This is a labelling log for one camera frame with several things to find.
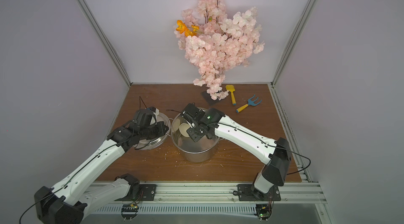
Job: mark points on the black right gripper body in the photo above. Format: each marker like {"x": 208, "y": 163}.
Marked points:
{"x": 195, "y": 132}

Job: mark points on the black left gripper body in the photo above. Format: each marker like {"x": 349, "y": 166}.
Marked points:
{"x": 157, "y": 128}

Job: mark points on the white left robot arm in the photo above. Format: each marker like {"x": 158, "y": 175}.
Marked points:
{"x": 68, "y": 201}

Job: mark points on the yellow toy shovel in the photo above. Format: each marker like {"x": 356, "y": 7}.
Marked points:
{"x": 231, "y": 89}

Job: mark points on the blue yellow toy rake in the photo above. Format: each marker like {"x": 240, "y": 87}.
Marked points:
{"x": 253, "y": 101}

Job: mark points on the pink artificial blossom tree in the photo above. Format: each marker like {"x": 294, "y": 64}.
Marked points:
{"x": 221, "y": 44}

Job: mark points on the left circuit board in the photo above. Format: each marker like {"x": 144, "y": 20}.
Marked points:
{"x": 129, "y": 211}

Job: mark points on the circuit board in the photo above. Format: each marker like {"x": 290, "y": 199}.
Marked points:
{"x": 129, "y": 211}
{"x": 263, "y": 211}

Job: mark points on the orange artificial flower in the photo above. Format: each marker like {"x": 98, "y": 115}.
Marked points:
{"x": 183, "y": 29}

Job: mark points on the right circuit board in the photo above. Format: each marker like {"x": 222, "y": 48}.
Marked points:
{"x": 263, "y": 211}

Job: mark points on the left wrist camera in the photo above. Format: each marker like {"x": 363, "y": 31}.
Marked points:
{"x": 155, "y": 113}

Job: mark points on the aluminium front rail frame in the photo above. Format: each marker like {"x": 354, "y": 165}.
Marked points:
{"x": 221, "y": 198}

